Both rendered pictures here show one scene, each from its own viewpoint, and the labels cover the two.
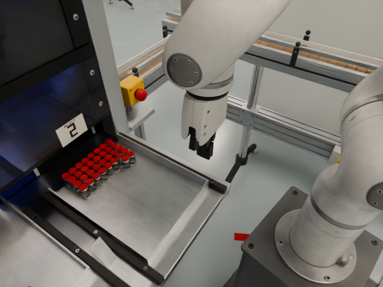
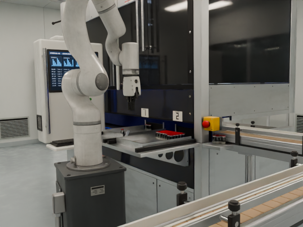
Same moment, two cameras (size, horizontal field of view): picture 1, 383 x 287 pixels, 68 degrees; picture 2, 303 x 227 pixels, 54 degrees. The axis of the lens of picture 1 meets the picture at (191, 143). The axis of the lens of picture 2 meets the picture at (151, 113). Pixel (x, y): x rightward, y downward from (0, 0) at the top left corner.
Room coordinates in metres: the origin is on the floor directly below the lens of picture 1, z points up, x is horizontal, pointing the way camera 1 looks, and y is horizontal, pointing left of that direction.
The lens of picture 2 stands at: (1.02, -1.42, 1.20)
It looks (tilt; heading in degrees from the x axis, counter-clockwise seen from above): 5 degrees down; 110
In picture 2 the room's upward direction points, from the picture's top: 1 degrees counter-clockwise
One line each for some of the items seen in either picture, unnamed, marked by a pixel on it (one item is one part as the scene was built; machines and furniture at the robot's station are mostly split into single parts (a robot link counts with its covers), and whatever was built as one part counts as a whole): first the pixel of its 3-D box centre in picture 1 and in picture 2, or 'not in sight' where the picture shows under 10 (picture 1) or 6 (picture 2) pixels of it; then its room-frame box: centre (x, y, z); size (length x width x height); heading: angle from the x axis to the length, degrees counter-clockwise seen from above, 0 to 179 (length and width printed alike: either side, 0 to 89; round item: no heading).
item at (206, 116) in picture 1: (206, 107); (130, 84); (0.41, -0.03, 1.21); 0.10 x 0.08 x 0.11; 148
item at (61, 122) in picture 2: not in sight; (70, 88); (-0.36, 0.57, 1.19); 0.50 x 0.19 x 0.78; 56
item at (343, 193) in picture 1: (369, 176); (81, 96); (0.29, -0.29, 1.16); 0.19 x 0.12 x 0.24; 161
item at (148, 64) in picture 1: (153, 62); (275, 140); (1.10, 0.16, 0.92); 0.69 x 0.16 x 0.16; 146
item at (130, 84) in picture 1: (129, 90); (212, 123); (0.79, 0.20, 1.00); 0.08 x 0.07 x 0.07; 56
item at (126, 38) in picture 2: not in sight; (129, 45); (0.12, 0.62, 1.51); 0.47 x 0.01 x 0.59; 146
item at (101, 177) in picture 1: (106, 172); (165, 136); (0.51, 0.24, 0.90); 0.18 x 0.02 x 0.05; 146
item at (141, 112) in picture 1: (129, 113); (219, 145); (0.82, 0.23, 0.87); 0.14 x 0.13 x 0.02; 56
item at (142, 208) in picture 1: (130, 188); (153, 139); (0.46, 0.17, 0.90); 0.34 x 0.26 x 0.04; 56
